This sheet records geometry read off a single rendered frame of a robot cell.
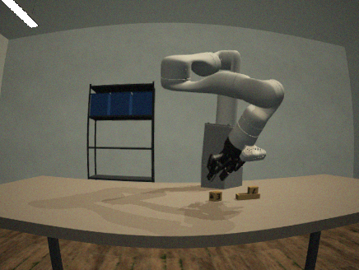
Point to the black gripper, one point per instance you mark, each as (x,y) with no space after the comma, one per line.
(229,157)

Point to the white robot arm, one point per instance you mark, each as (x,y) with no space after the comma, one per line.
(176,76)

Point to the tan calendar cube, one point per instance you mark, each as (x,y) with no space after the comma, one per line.
(215,196)
(253,189)

